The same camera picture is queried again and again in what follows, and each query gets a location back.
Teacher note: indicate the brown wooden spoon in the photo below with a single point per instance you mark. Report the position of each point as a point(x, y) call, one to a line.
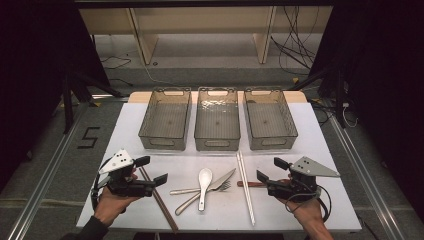
point(253, 183)

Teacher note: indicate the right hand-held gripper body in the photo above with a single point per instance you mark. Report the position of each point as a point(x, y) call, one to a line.
point(293, 186)

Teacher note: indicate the white chopstick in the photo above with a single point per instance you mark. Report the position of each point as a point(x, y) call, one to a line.
point(246, 180)
point(246, 193)

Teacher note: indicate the metal table knife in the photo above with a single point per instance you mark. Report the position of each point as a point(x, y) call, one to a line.
point(224, 178)

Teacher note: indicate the brown wooden chopstick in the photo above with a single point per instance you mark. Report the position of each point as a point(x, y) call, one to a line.
point(166, 210)

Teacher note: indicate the clear grey plastic bin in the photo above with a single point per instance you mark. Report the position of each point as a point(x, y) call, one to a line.
point(165, 120)
point(269, 120)
point(217, 121)

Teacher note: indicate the metal fork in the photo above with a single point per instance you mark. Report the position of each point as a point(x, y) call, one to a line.
point(226, 186)

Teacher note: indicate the person's left hand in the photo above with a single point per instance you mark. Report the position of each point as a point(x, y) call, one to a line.
point(108, 206)

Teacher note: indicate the black metal stand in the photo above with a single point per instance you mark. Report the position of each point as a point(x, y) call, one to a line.
point(339, 96)
point(68, 103)

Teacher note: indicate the white ceramic spoon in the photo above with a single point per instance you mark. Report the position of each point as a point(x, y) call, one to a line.
point(204, 178)

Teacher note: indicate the black frame beam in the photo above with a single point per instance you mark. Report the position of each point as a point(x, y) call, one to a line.
point(200, 3)

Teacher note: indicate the metal floor rail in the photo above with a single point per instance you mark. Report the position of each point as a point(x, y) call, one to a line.
point(366, 186)
point(43, 188)

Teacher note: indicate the white table board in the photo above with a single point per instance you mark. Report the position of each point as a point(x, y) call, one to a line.
point(213, 216)

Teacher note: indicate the beige wooden desk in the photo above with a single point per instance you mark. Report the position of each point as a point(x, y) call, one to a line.
point(206, 20)

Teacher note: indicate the black curtain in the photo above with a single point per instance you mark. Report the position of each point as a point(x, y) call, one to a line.
point(36, 66)
point(383, 83)

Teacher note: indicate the person's right hand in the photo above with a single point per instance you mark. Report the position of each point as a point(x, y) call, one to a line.
point(306, 211)

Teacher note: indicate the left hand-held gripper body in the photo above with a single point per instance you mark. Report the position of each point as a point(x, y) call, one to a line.
point(124, 186)

